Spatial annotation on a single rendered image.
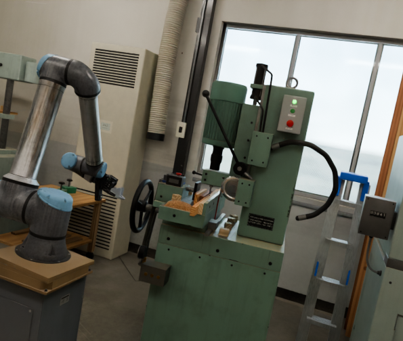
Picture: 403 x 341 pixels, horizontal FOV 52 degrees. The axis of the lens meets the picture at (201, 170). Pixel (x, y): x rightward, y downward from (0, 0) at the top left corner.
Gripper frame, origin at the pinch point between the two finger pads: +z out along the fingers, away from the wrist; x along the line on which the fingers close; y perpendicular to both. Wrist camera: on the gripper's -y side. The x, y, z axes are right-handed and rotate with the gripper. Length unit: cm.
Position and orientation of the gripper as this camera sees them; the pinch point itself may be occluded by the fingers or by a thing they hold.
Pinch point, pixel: (122, 199)
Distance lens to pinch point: 234.5
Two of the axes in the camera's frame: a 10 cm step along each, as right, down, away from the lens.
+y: 5.1, -8.4, -1.7
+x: 2.2, -0.6, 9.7
